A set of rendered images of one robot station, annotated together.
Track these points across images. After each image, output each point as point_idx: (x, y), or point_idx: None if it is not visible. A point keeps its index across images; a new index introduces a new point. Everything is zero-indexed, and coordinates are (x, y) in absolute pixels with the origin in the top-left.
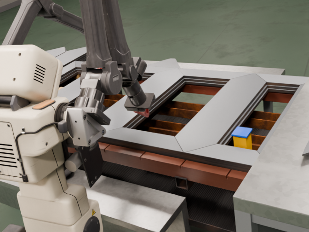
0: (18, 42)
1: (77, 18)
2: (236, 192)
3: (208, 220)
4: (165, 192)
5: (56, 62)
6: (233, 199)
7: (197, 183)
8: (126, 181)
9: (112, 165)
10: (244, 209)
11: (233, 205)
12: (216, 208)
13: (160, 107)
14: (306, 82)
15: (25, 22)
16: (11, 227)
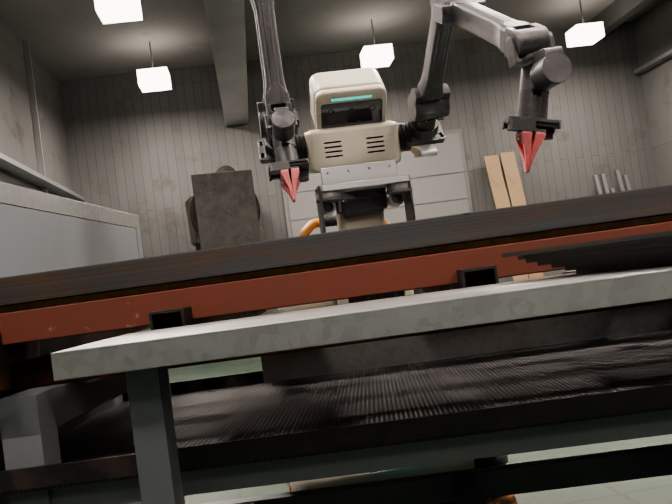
0: (426, 63)
1: (481, 21)
2: (136, 215)
3: (238, 388)
4: (337, 380)
5: (313, 94)
6: (138, 218)
7: (287, 393)
8: (430, 368)
9: (503, 364)
10: (130, 227)
11: (139, 225)
12: (231, 393)
13: (442, 289)
14: (46, 193)
15: (429, 35)
16: None
